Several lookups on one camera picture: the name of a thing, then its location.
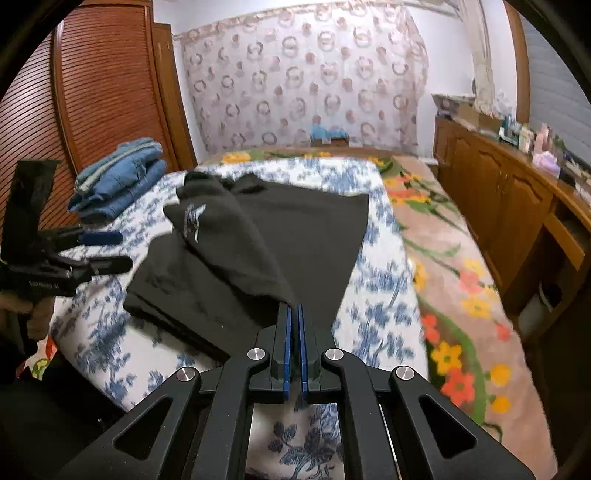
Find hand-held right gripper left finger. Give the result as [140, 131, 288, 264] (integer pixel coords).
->
[55, 302, 294, 480]

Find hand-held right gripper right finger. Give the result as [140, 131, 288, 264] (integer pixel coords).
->
[298, 304, 536, 480]

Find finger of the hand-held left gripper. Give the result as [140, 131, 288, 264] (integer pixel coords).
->
[46, 255, 134, 284]
[44, 228, 122, 253]

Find black pants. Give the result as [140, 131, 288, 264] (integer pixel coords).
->
[124, 172, 370, 363]

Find person's left hand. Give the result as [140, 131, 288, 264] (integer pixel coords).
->
[0, 292, 55, 343]

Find dark blue folded jeans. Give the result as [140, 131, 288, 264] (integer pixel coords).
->
[68, 158, 168, 221]

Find light blue folded jeans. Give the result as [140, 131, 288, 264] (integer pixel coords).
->
[75, 137, 163, 195]

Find white blue floral bedsheet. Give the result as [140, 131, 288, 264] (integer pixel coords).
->
[48, 154, 430, 480]

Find person's dark clothing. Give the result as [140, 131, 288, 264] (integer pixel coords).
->
[0, 344, 139, 480]

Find wooden louvered wardrobe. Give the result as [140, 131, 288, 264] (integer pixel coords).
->
[0, 0, 197, 241]

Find pink flower blanket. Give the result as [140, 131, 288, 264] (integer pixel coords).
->
[18, 147, 529, 462]

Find small cardboard box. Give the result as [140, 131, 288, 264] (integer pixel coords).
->
[310, 131, 350, 147]

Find blue plastic bag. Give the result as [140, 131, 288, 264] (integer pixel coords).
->
[310, 122, 345, 139]

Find wooden sideboard cabinet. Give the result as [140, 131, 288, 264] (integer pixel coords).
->
[431, 104, 591, 352]

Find circle patterned curtain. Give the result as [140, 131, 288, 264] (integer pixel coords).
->
[178, 0, 430, 155]

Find large open cardboard box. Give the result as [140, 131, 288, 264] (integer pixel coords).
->
[455, 99, 502, 136]

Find purple cloth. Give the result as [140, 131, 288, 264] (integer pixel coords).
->
[532, 152, 562, 179]

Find pink box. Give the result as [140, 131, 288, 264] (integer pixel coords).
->
[536, 122, 556, 153]

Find grey window blind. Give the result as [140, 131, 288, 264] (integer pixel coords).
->
[524, 18, 591, 139]

